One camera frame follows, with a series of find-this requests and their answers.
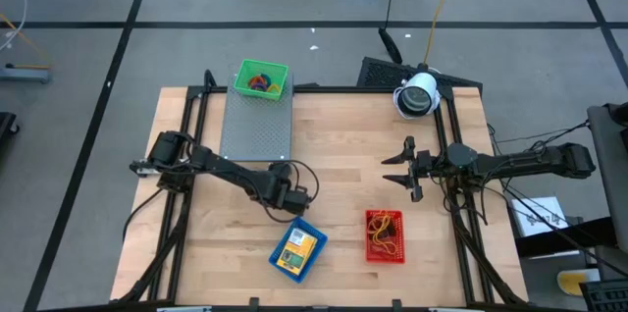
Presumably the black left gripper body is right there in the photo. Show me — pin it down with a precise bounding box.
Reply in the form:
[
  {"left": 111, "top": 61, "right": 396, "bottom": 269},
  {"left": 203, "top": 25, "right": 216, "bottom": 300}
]
[{"left": 266, "top": 161, "right": 313, "bottom": 218}]

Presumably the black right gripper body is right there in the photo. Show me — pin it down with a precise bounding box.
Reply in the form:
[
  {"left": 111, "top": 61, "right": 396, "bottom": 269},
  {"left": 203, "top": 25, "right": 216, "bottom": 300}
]
[{"left": 403, "top": 135, "right": 479, "bottom": 203}]

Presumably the orange rubber band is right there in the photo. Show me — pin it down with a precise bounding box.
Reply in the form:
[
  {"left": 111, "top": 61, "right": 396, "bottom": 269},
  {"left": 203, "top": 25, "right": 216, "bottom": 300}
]
[{"left": 367, "top": 213, "right": 393, "bottom": 235}]

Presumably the red plastic basket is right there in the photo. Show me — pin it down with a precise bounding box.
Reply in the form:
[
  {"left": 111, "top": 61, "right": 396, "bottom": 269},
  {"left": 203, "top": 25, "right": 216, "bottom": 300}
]
[{"left": 364, "top": 208, "right": 407, "bottom": 265}]

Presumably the yellow rubber band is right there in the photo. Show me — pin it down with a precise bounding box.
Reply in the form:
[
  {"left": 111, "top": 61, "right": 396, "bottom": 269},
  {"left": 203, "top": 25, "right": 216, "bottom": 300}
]
[{"left": 372, "top": 233, "right": 399, "bottom": 257}]

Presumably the blue plastic basket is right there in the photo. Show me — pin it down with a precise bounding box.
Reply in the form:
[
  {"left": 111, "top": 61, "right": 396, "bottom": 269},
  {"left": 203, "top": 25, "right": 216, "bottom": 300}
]
[{"left": 267, "top": 216, "right": 330, "bottom": 285}]

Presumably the green plastic basket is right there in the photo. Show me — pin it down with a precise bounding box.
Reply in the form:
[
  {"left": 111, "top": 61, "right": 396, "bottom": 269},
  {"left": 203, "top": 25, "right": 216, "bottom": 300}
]
[{"left": 233, "top": 58, "right": 290, "bottom": 102}]

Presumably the grey perforated metal shelf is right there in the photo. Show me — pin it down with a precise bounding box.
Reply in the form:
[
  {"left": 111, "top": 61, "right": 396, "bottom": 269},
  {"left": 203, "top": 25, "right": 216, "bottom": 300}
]
[{"left": 219, "top": 72, "right": 295, "bottom": 162}]

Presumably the black perforated floor panel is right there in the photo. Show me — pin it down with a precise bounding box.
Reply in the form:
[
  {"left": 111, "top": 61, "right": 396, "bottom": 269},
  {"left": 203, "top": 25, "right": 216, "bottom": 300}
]
[{"left": 355, "top": 56, "right": 485, "bottom": 97}]

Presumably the white printed paper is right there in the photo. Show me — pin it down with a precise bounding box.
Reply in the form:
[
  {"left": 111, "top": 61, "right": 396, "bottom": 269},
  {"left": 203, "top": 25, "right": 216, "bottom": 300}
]
[{"left": 510, "top": 195, "right": 571, "bottom": 238}]

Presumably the black low bench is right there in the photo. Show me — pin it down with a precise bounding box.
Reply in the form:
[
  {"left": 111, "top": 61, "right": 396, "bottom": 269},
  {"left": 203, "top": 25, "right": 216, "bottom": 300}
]
[{"left": 514, "top": 217, "right": 620, "bottom": 260}]

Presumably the yellow object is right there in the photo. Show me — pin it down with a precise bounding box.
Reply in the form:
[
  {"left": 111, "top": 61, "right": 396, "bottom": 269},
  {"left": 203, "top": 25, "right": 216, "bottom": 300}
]
[{"left": 555, "top": 268, "right": 602, "bottom": 298}]

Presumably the black plastic crate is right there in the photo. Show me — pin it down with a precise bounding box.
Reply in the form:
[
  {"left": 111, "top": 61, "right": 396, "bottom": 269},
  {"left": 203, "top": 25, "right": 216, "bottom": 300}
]
[{"left": 579, "top": 279, "right": 628, "bottom": 312}]

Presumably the black floor object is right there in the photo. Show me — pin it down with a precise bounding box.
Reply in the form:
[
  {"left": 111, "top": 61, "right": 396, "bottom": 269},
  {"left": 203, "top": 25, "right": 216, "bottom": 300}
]
[{"left": 0, "top": 111, "right": 22, "bottom": 139}]

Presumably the grey metal floor base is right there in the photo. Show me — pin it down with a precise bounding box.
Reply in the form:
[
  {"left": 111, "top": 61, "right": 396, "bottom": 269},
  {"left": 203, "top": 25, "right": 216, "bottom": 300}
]
[{"left": 0, "top": 63, "right": 53, "bottom": 84}]

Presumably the white dome camera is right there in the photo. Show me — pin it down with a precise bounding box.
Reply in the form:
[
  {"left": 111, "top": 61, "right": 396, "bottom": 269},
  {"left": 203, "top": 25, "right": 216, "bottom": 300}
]
[{"left": 392, "top": 72, "right": 443, "bottom": 121}]

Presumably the black aluminium rig frame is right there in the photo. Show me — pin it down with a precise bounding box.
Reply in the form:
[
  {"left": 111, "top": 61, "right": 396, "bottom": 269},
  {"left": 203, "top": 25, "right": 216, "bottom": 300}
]
[{"left": 111, "top": 69, "right": 529, "bottom": 306}]

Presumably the black hanging cable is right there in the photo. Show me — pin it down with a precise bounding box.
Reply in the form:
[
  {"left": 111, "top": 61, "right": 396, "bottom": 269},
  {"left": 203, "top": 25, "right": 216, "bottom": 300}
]
[{"left": 379, "top": 0, "right": 406, "bottom": 66}]

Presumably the yellow hanging cable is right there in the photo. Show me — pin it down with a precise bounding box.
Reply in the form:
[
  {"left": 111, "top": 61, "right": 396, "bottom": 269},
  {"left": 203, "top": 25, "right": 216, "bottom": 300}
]
[{"left": 422, "top": 0, "right": 463, "bottom": 67}]

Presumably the orange floor cable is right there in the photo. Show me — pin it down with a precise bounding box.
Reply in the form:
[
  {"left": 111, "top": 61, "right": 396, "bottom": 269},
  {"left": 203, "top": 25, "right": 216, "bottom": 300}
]
[{"left": 0, "top": 11, "right": 51, "bottom": 66}]

